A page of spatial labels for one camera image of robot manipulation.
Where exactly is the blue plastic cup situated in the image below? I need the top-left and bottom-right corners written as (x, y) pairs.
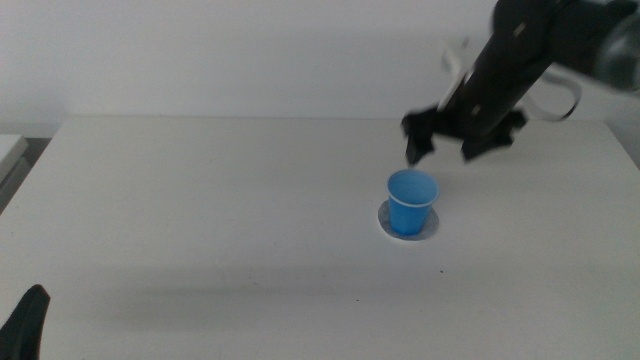
top-left (386, 169), bottom-right (441, 237)

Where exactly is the round grey cup mat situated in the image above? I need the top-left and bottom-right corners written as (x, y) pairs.
top-left (377, 199), bottom-right (441, 242)

